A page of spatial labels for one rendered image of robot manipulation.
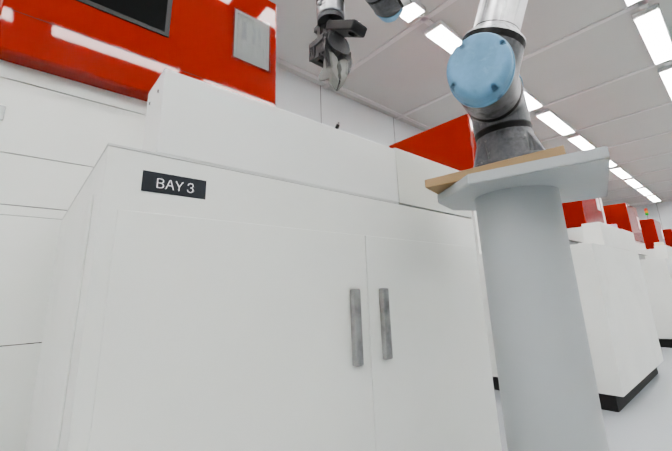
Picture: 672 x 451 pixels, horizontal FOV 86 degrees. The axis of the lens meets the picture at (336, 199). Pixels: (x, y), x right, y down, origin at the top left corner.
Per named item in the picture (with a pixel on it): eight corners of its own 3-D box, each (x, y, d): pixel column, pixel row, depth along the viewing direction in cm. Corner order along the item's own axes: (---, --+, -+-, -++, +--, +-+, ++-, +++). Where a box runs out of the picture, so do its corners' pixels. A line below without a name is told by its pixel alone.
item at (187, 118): (138, 169, 58) (147, 92, 62) (371, 209, 94) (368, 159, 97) (155, 152, 52) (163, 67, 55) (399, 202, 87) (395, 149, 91)
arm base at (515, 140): (548, 175, 80) (538, 134, 83) (555, 156, 67) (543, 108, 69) (477, 188, 86) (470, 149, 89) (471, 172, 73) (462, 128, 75)
